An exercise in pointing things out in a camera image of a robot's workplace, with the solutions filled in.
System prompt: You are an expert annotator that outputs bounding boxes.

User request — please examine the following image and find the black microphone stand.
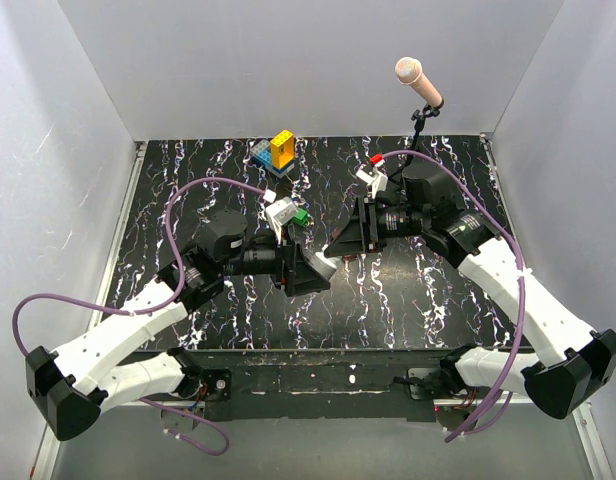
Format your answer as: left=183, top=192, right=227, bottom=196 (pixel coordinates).
left=388, top=103, right=443, bottom=184

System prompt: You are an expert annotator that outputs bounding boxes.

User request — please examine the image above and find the white vitamin pill bottle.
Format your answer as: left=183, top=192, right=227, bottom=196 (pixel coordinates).
left=308, top=251, right=341, bottom=281

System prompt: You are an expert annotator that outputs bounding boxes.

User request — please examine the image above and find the pink microphone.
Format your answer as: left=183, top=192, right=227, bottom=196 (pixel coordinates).
left=395, top=57, right=444, bottom=109

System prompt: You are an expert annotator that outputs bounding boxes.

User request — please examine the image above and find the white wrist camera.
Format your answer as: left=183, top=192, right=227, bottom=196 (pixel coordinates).
left=265, top=197, right=299, bottom=243
left=355, top=154, right=388, bottom=199

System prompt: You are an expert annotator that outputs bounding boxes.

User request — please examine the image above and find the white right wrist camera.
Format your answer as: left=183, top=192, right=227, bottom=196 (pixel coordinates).
left=355, top=154, right=388, bottom=199

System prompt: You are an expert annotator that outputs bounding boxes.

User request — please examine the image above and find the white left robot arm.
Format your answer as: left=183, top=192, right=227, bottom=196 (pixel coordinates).
left=25, top=210, right=337, bottom=441

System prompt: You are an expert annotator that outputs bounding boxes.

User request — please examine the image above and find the yellow blue toy brick stack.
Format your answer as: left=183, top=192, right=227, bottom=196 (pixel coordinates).
left=250, top=130, right=295, bottom=178

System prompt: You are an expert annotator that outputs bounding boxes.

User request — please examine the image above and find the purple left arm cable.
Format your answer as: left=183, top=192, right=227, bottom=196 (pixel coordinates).
left=11, top=177, right=277, bottom=456

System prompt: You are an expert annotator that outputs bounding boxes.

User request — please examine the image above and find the green blue toy brick cluster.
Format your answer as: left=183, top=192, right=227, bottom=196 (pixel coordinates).
left=288, top=202, right=310, bottom=227

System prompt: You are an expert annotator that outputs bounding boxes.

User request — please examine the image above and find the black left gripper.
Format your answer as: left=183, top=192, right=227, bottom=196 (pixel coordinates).
left=221, top=224, right=331, bottom=295

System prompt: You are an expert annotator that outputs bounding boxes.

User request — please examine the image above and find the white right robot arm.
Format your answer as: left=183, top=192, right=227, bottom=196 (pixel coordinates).
left=324, top=156, right=616, bottom=419

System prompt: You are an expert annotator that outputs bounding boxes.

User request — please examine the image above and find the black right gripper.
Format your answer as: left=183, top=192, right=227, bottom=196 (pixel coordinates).
left=324, top=194, right=429, bottom=256

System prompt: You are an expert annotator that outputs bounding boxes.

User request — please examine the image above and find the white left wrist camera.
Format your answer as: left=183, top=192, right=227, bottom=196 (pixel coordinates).
left=265, top=197, right=299, bottom=243

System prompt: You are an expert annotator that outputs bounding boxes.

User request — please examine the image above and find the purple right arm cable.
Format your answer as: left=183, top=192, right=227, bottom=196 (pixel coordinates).
left=382, top=149, right=525, bottom=444

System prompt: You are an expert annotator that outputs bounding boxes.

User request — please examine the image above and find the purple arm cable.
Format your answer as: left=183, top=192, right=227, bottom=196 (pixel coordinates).
left=382, top=149, right=525, bottom=444
left=11, top=177, right=277, bottom=456

